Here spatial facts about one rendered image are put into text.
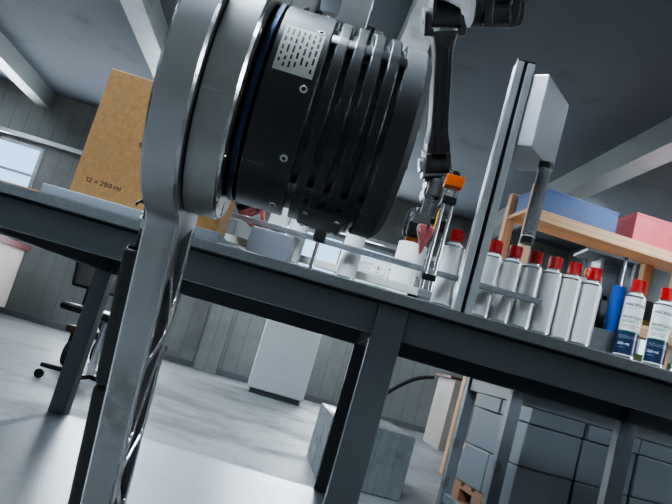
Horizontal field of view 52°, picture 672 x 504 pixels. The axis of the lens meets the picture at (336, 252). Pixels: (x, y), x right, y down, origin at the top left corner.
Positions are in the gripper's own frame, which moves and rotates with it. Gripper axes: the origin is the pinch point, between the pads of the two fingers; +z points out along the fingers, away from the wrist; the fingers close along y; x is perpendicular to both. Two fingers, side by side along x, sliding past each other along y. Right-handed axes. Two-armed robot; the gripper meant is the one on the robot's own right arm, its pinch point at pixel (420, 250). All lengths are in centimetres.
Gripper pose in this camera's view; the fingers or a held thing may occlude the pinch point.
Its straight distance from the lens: 185.8
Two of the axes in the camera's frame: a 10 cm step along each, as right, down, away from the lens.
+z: -2.9, 9.5, -1.5
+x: 0.1, -1.5, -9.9
